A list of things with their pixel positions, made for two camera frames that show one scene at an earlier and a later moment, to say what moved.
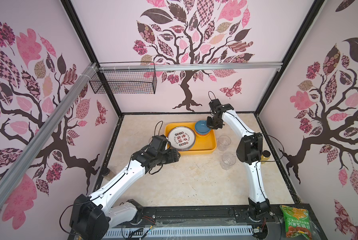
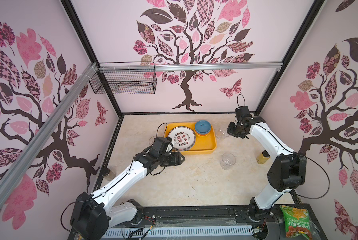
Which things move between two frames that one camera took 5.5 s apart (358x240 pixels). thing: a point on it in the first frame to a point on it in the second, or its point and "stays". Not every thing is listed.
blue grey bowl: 201,128 stays
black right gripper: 209,125 to 229,130
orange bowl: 202,135 stays
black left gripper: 173,156 stays
